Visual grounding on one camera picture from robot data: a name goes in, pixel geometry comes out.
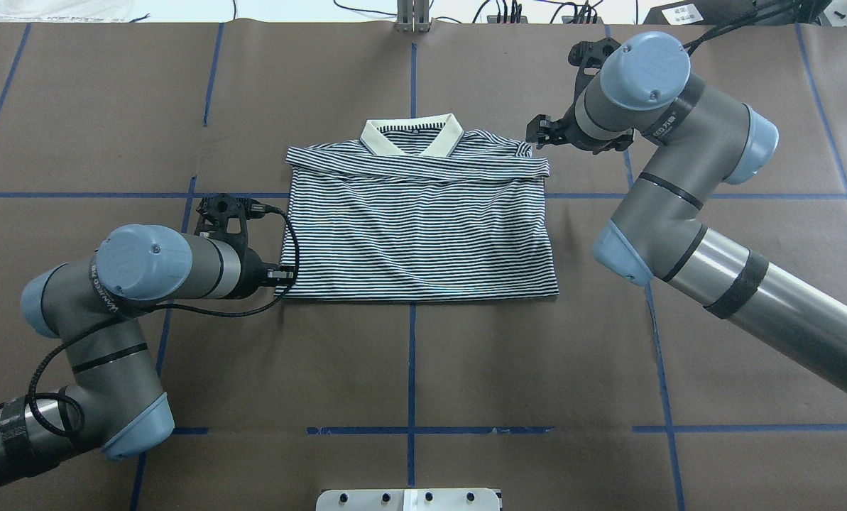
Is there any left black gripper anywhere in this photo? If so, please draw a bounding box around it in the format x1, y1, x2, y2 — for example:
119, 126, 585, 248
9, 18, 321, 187
242, 248, 296, 297

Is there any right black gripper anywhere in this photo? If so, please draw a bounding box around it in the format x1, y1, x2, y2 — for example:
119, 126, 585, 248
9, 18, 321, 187
525, 106, 586, 150

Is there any striped polo shirt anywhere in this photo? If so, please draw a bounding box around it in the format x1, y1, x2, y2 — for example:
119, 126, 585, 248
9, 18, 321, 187
281, 113, 559, 302

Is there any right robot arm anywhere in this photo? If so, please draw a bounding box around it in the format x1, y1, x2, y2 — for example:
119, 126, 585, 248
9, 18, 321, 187
526, 31, 847, 395

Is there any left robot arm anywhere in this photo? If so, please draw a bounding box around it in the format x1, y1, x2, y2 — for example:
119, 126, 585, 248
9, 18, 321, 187
0, 224, 299, 487

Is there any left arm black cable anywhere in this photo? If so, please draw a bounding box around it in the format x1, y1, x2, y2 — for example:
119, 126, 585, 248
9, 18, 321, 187
26, 204, 302, 437

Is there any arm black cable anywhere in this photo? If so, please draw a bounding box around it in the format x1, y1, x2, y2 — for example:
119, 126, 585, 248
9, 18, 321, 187
682, 4, 800, 54
26, 204, 302, 437

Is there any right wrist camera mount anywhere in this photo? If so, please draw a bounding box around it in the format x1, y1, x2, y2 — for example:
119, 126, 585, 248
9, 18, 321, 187
568, 38, 621, 99

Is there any aluminium frame post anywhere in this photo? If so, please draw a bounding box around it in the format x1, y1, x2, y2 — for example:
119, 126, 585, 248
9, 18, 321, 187
395, 0, 432, 33

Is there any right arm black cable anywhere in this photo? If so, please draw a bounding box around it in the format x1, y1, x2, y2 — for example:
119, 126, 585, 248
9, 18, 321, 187
682, 4, 800, 54

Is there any white camera pole base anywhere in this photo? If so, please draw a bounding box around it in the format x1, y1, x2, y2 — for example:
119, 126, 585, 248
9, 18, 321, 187
315, 488, 503, 510

